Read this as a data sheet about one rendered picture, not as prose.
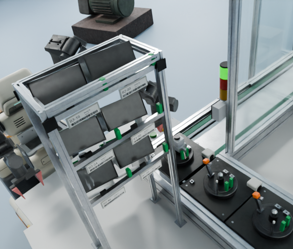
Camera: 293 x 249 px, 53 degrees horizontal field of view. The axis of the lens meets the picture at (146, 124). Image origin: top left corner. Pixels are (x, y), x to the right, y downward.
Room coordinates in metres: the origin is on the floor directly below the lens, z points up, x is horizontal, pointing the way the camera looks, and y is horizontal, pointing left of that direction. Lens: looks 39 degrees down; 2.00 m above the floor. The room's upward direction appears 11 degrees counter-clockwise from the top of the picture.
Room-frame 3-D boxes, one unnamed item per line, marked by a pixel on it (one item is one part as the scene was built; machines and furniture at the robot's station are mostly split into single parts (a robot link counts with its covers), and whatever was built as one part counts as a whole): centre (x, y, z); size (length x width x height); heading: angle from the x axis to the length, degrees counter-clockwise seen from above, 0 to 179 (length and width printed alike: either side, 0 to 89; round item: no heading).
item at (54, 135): (0.70, 0.12, 1.26); 0.36 x 0.21 x 0.80; 122
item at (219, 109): (0.99, -0.35, 1.29); 0.12 x 0.05 x 0.25; 122
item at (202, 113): (1.27, -0.28, 0.91); 0.89 x 0.06 x 0.11; 122
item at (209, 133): (1.13, -0.39, 0.91); 0.84 x 0.28 x 0.10; 122
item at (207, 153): (0.96, -0.26, 0.97); 0.05 x 0.05 x 0.04; 32
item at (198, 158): (0.99, -0.12, 0.96); 0.24 x 0.24 x 0.02; 32
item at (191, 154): (0.99, -0.12, 0.98); 0.14 x 0.14 x 0.02
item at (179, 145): (0.98, -0.13, 1.06); 0.08 x 0.04 x 0.07; 32
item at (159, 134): (1.22, -0.08, 0.93); 0.21 x 0.07 x 0.06; 122
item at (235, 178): (0.78, -0.26, 1.01); 0.24 x 0.24 x 0.13; 32
